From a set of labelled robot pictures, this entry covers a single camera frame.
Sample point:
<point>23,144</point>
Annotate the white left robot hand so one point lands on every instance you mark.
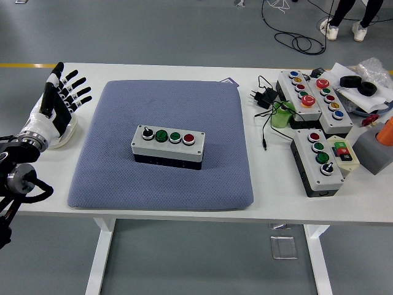
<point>41,123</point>

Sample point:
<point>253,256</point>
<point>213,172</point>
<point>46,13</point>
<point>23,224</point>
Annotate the grey four-button control box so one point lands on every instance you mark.
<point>172,152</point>
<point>325,181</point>

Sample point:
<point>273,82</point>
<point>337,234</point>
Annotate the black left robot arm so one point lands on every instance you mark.
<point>18,153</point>

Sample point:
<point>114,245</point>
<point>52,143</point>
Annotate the grey five-button control box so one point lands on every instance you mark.
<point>307,112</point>
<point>340,123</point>

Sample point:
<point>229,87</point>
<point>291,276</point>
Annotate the beige oval tray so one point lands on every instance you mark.
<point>67,136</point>

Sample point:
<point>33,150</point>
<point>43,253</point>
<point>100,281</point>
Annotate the white table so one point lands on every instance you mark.
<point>122,72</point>

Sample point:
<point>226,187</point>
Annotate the blue-grey padded mat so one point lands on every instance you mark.
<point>221,184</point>

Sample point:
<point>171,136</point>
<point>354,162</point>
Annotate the purple label card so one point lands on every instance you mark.
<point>229,81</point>

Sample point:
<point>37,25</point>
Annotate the black power adapter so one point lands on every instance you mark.
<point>265,96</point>

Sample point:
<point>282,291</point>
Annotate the small white floor object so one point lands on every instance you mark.
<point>239,2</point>

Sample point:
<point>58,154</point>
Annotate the green cup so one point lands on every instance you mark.
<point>280,120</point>

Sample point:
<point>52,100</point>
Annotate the metal floor plate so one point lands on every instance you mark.
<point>284,247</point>
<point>279,226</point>

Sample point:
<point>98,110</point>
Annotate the small black device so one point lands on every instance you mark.
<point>317,73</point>

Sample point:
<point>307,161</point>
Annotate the person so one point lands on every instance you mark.
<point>340,12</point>

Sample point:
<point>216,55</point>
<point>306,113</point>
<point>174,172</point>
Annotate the blue round plate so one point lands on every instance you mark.
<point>362,113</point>

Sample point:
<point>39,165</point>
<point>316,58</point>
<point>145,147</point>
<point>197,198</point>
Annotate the white paper sheet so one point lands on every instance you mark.
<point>362,99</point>

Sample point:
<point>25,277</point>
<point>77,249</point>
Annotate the grey block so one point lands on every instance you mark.
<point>368,150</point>

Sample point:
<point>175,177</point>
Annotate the red valve knob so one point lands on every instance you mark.
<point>370,119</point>

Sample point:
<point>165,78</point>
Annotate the clear bubble wrap bag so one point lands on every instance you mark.
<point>374,67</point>

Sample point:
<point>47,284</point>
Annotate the orange cylinder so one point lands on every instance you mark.
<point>387,132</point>

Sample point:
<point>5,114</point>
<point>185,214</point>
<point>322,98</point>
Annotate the cream three-button switch box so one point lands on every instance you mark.
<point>350,166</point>

